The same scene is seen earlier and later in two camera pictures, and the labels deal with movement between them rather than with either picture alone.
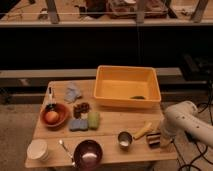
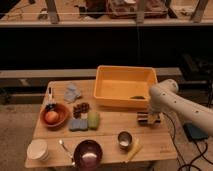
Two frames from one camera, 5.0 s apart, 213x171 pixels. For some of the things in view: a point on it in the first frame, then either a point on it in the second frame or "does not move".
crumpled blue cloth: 72,92 does not move
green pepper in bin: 138,97 does not move
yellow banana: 144,131 → 134,151
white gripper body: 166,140 → 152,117
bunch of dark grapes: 80,109 does not move
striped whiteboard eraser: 154,140 → 143,118
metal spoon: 64,147 does not move
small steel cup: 124,139 does not move
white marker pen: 50,96 does not move
